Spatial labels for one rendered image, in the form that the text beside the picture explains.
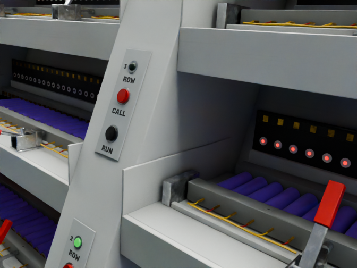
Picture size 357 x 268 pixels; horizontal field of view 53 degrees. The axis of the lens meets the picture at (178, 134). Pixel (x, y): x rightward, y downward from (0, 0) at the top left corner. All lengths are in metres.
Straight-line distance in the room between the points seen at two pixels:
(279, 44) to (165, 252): 0.21
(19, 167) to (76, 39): 0.20
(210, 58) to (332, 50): 0.12
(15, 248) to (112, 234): 0.30
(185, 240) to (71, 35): 0.33
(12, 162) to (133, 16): 0.28
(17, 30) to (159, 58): 0.35
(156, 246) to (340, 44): 0.23
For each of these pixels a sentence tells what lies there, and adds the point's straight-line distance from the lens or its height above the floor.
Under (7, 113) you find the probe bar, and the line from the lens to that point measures 0.71.
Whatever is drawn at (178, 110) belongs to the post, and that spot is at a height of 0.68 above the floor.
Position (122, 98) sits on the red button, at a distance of 0.40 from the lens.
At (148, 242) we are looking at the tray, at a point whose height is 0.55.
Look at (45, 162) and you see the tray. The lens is 0.53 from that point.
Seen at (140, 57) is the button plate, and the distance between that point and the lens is 0.40.
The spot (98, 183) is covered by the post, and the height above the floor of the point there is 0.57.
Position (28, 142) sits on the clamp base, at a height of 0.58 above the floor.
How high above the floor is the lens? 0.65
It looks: 1 degrees up
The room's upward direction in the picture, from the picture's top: 17 degrees clockwise
